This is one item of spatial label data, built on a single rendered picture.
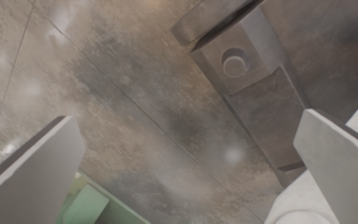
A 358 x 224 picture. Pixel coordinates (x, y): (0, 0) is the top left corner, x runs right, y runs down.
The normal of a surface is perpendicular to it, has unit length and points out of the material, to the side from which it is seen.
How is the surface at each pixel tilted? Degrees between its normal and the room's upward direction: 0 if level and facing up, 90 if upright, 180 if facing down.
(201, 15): 7
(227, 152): 0
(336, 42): 0
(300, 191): 113
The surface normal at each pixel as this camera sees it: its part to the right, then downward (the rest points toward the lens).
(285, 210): -0.61, -0.73
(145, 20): -0.26, 0.55
